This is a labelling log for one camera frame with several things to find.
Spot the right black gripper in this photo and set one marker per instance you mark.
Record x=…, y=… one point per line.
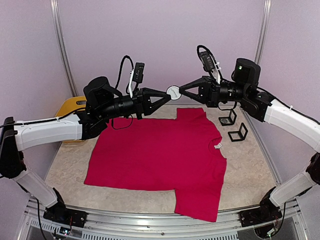
x=209, y=92

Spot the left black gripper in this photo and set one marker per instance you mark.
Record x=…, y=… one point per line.
x=142, y=103

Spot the black brooch display box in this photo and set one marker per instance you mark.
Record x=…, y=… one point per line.
x=232, y=116

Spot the magenta t-shirt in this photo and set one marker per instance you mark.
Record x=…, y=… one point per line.
x=164, y=155

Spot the yellow plastic basket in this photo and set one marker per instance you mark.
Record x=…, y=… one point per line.
x=71, y=104

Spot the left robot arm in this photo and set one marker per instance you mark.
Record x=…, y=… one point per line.
x=103, y=103

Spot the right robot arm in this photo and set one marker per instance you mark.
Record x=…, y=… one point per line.
x=264, y=107

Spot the white garment neck label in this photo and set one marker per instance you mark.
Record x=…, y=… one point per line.
x=218, y=146

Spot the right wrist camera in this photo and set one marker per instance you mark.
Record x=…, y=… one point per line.
x=209, y=63

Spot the right aluminium post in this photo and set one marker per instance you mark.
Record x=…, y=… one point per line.
x=263, y=31

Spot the aluminium front rail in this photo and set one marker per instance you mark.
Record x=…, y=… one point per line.
x=112, y=225

